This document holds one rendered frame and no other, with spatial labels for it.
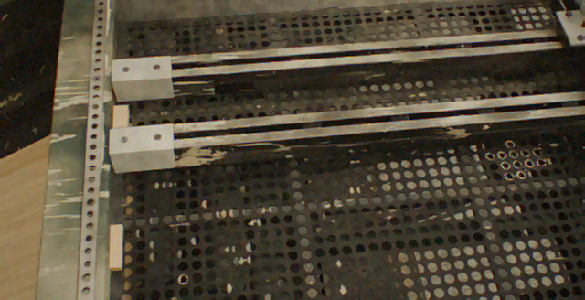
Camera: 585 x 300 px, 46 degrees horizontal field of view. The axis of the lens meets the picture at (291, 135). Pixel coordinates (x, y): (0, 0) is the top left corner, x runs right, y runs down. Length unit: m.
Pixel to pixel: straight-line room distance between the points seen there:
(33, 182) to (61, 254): 0.58
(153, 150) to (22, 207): 0.57
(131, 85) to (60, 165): 0.23
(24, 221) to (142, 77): 0.54
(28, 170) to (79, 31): 0.45
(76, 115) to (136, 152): 0.18
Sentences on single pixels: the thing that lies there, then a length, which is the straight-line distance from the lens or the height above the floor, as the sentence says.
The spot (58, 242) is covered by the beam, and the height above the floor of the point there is 0.83.
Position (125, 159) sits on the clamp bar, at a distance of 1.40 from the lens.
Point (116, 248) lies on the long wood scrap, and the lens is 1.35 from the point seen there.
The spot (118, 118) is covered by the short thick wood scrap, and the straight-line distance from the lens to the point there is 1.50.
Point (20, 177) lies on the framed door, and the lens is 1.93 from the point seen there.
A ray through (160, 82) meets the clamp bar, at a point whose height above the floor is 1.00.
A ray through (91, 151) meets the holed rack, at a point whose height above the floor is 0.88.
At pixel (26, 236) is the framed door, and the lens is 1.80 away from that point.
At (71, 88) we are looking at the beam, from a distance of 1.54.
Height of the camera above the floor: 1.69
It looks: 20 degrees down
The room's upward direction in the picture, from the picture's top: 67 degrees clockwise
